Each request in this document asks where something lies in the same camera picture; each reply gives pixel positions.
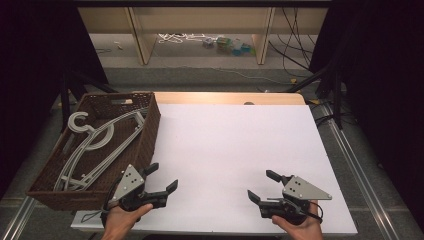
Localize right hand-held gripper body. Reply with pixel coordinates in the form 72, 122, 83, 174
258, 174, 333, 226

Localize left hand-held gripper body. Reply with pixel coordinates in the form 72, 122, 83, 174
108, 163, 168, 213

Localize brown wicker basket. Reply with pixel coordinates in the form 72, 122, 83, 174
25, 91, 162, 212

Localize grey plastic clothes hanger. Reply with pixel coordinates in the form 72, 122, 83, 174
53, 111, 148, 193
54, 113, 148, 193
53, 110, 148, 192

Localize person's left hand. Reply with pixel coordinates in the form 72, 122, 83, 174
100, 203, 154, 238

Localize person's right hand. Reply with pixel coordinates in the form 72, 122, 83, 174
270, 199, 325, 237

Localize white table cover sheet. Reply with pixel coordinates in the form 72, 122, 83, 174
70, 103, 358, 236

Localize light wooden shelf unit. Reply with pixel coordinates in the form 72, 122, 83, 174
78, 6, 329, 66

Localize blue plastic toy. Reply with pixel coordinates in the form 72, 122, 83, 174
232, 39, 256, 57

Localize green and orange toy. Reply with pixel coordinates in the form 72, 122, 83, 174
215, 36, 233, 55

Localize black curtain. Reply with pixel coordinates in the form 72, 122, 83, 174
309, 0, 424, 223
0, 0, 109, 201

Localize left hand-held gripper cable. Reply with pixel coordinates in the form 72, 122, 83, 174
79, 177, 125, 224

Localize hand-held gripper cable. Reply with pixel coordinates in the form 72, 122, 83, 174
286, 198, 325, 224
79, 177, 125, 224

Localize right hand-held gripper cable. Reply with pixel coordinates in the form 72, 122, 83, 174
286, 198, 325, 224

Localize metal floor rail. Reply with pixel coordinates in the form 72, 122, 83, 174
319, 103, 403, 240
0, 195, 38, 240

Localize black floor cables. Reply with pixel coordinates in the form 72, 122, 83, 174
308, 99, 336, 128

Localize coiled white cable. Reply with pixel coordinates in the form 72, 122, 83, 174
157, 32, 218, 44

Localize bundle of black cables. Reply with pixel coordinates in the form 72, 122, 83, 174
268, 7, 318, 78

